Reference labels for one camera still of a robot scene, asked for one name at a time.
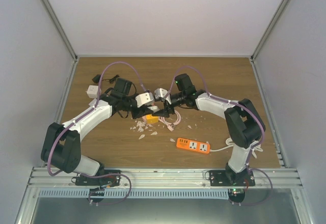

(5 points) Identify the yellow cube socket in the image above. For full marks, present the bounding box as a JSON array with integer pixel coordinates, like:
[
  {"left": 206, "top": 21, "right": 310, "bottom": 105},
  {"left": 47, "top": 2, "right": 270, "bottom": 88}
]
[{"left": 145, "top": 115, "right": 159, "bottom": 124}]

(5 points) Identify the pink cable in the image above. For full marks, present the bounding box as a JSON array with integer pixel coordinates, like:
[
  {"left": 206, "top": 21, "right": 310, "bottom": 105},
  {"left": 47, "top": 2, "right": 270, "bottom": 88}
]
[{"left": 159, "top": 109, "right": 182, "bottom": 132}]

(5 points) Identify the white tiger cube plug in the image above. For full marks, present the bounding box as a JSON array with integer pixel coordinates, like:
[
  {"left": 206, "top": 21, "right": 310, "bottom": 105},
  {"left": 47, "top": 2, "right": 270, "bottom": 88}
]
[{"left": 86, "top": 85, "right": 101, "bottom": 99}]

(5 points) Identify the black power adapter with cable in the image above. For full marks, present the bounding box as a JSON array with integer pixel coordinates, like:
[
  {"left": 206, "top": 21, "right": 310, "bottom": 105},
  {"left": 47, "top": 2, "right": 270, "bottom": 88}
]
[{"left": 92, "top": 74, "right": 120, "bottom": 84}]

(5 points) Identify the orange power strip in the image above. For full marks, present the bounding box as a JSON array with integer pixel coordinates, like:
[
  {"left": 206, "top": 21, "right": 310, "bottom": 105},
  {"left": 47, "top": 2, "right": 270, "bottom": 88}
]
[{"left": 176, "top": 137, "right": 210, "bottom": 154}]

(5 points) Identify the white cube adapter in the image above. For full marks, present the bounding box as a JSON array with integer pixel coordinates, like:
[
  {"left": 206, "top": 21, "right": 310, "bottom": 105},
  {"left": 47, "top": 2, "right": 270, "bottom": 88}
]
[{"left": 148, "top": 106, "right": 159, "bottom": 112}]

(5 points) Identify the white USB charger plug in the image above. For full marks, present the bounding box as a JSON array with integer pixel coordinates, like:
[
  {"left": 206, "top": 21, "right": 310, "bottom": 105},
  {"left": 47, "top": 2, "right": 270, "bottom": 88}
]
[{"left": 89, "top": 99, "right": 97, "bottom": 106}]

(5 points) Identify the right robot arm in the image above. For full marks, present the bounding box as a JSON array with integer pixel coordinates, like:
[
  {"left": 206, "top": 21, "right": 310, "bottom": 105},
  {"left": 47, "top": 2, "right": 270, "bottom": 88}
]
[{"left": 154, "top": 73, "right": 265, "bottom": 186}]

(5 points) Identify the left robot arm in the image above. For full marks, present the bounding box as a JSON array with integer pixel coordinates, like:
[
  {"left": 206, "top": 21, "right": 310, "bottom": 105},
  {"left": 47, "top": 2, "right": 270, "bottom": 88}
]
[{"left": 41, "top": 78, "right": 154, "bottom": 185}]

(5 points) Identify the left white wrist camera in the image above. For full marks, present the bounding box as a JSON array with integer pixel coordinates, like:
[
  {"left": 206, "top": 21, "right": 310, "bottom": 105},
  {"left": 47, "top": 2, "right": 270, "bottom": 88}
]
[{"left": 135, "top": 92, "right": 154, "bottom": 107}]

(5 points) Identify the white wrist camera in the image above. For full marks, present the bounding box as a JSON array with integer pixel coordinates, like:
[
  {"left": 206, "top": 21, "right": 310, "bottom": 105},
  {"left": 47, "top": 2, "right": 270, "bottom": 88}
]
[
  {"left": 154, "top": 88, "right": 171, "bottom": 104},
  {"left": 135, "top": 92, "right": 154, "bottom": 107}
]

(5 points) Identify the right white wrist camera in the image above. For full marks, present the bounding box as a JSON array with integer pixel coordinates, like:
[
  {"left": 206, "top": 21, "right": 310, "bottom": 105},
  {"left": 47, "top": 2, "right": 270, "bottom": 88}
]
[{"left": 154, "top": 88, "right": 171, "bottom": 104}]

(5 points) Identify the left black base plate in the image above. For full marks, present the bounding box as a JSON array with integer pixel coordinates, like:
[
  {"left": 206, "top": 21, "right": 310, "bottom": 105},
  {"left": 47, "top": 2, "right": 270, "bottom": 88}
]
[{"left": 71, "top": 175, "right": 120, "bottom": 187}]

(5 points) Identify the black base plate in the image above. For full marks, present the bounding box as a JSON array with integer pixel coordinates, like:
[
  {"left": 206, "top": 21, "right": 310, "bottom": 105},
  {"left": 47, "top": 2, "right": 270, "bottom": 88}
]
[
  {"left": 71, "top": 175, "right": 120, "bottom": 187},
  {"left": 204, "top": 170, "right": 256, "bottom": 187}
]

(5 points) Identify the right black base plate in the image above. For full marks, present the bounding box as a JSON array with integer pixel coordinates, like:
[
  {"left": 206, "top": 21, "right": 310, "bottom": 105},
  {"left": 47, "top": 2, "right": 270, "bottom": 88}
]
[{"left": 204, "top": 170, "right": 256, "bottom": 187}]

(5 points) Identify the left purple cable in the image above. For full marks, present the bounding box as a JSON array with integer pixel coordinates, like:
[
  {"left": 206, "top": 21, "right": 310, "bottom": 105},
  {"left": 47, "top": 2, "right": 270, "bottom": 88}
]
[{"left": 47, "top": 61, "right": 147, "bottom": 206}]

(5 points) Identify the grey slotted cable duct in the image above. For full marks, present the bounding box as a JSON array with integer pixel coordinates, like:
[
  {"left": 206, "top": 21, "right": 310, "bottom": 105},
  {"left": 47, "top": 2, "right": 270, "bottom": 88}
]
[{"left": 39, "top": 188, "right": 229, "bottom": 200}]

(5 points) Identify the aluminium rail front frame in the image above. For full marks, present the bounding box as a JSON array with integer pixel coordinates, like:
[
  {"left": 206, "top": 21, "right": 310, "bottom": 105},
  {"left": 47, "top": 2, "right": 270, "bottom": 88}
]
[{"left": 27, "top": 167, "right": 303, "bottom": 189}]

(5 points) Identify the left aluminium corner post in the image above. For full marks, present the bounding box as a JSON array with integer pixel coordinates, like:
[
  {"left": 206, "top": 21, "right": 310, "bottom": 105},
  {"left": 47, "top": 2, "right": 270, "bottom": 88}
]
[{"left": 41, "top": 0, "right": 78, "bottom": 63}]

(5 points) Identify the aluminium corner post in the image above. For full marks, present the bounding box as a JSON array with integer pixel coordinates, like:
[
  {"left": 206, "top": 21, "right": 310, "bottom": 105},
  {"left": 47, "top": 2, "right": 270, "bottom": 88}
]
[
  {"left": 41, "top": 0, "right": 78, "bottom": 63},
  {"left": 250, "top": 0, "right": 291, "bottom": 63}
]

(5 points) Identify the right aluminium corner post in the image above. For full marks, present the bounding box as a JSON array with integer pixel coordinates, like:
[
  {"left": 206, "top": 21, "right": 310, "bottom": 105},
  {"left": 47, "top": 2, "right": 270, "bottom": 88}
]
[{"left": 250, "top": 0, "right": 291, "bottom": 63}]

